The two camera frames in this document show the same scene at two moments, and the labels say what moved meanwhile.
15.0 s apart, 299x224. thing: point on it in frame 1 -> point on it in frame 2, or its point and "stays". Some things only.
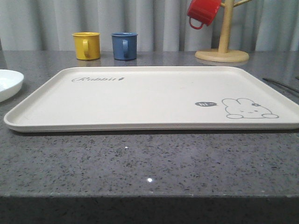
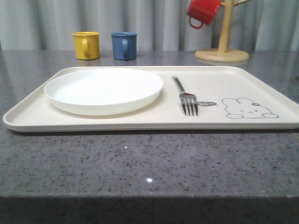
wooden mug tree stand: x=223 y=54 stays
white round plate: x=11 y=81 -> x=103 y=91
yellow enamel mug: x=87 y=45 stays
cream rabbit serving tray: x=159 y=98 stays
